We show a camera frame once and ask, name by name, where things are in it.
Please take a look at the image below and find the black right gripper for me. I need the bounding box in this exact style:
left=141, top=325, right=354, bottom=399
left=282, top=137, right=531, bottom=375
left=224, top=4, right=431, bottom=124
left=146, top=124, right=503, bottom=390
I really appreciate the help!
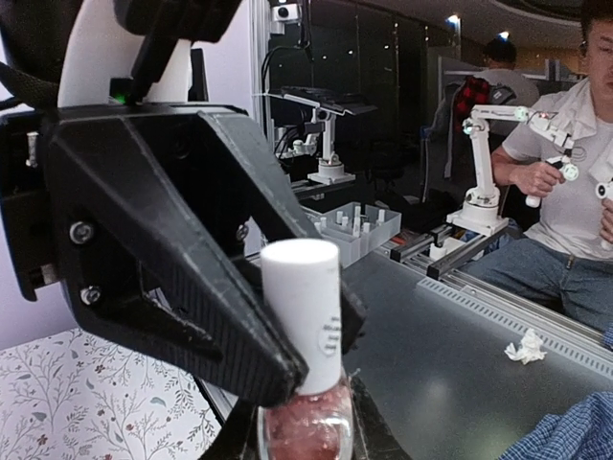
left=1, top=103, right=309, bottom=407

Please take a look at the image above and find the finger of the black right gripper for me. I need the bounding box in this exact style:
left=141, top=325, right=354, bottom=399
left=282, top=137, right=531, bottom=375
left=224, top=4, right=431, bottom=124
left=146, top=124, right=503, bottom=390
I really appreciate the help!
left=195, top=110, right=365, bottom=355

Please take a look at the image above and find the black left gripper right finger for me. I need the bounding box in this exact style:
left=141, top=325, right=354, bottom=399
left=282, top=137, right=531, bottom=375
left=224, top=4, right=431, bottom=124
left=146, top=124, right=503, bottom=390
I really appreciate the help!
left=349, top=376, right=412, bottom=460

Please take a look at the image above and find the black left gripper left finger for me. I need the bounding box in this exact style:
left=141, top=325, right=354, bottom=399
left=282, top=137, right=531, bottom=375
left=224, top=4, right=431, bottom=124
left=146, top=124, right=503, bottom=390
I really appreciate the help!
left=200, top=401, right=260, bottom=460

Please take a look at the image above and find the white nail polish brush cap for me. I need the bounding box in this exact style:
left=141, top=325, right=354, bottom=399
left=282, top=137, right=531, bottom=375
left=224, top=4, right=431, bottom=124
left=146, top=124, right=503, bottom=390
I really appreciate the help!
left=261, top=239, right=342, bottom=396

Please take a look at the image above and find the pink nail polish bottle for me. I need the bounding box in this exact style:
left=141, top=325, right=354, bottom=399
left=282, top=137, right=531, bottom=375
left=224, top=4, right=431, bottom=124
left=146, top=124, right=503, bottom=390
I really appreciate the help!
left=257, top=374, right=354, bottom=460

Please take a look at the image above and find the blue checked sleeve forearm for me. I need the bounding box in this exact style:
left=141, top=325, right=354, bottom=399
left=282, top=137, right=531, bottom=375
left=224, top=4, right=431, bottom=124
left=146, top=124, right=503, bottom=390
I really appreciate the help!
left=500, top=391, right=612, bottom=459

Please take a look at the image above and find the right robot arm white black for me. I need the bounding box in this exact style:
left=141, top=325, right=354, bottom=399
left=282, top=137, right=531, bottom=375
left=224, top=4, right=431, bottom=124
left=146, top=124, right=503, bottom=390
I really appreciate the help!
left=1, top=1, right=365, bottom=407

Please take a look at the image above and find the clear box of white bottles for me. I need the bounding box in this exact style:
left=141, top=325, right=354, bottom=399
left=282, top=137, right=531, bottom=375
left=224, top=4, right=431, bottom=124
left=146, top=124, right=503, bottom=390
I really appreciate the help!
left=305, top=202, right=401, bottom=268

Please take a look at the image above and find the floral patterned table mat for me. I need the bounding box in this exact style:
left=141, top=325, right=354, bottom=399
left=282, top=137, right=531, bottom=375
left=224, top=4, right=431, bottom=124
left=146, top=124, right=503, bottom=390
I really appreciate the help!
left=1, top=329, right=220, bottom=459

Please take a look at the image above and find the crumpled white tissue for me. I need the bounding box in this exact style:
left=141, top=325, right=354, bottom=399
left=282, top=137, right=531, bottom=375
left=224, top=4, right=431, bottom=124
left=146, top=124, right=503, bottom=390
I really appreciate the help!
left=504, top=329, right=547, bottom=365

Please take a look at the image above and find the operator in white shirt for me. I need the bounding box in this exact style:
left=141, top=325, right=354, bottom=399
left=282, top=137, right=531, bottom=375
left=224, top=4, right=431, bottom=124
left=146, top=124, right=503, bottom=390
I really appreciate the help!
left=463, top=1, right=612, bottom=332

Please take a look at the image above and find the background person dark cap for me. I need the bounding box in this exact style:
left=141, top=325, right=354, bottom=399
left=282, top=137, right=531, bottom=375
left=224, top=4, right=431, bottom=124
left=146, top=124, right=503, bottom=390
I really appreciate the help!
left=474, top=37, right=540, bottom=106

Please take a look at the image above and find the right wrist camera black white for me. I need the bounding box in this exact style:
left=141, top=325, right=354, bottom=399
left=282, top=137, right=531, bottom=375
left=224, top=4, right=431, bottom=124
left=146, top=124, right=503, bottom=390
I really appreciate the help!
left=57, top=1, right=240, bottom=108

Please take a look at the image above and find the front aluminium rail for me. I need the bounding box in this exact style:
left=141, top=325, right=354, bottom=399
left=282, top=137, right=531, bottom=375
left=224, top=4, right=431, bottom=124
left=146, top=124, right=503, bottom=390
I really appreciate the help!
left=378, top=226, right=612, bottom=379

